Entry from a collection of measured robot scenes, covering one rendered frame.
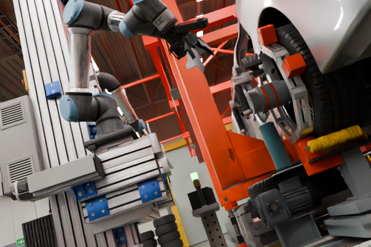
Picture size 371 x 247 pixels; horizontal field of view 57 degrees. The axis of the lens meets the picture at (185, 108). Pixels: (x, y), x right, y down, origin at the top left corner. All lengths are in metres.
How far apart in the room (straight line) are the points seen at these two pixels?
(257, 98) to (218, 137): 0.54
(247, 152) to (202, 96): 0.48
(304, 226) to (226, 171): 0.55
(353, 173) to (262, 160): 0.62
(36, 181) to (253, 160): 1.30
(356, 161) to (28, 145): 1.58
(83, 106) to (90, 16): 0.39
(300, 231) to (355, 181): 0.53
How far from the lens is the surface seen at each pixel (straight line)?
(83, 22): 1.57
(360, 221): 1.59
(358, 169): 1.83
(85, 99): 1.54
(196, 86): 2.35
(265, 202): 1.98
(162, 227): 10.06
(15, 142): 1.86
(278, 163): 1.88
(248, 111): 1.63
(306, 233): 2.18
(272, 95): 1.81
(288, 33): 1.73
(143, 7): 1.22
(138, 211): 1.59
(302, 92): 1.62
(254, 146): 2.25
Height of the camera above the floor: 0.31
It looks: 20 degrees up
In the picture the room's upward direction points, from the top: 20 degrees counter-clockwise
